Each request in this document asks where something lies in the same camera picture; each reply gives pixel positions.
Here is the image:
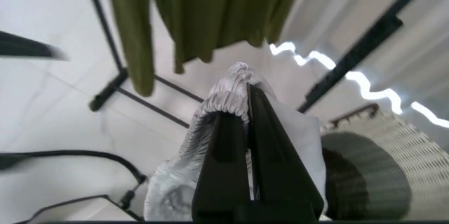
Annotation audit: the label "green long-sleeved shirt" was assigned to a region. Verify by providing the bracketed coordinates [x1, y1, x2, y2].
[105, 0, 308, 98]

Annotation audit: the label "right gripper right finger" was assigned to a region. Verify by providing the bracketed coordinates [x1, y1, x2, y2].
[246, 83, 324, 222]

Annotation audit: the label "white laundry basket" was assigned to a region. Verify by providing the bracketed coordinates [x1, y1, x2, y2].
[319, 103, 449, 222]

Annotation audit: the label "pale grey shorts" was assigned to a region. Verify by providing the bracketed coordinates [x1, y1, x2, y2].
[143, 61, 329, 222]

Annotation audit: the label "black cable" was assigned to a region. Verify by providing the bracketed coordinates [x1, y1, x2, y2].
[0, 149, 147, 211]

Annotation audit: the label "black clothes rack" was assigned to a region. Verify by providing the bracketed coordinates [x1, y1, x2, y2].
[79, 0, 442, 129]

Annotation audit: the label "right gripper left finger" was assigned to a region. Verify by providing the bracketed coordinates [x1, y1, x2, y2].
[192, 111, 252, 222]

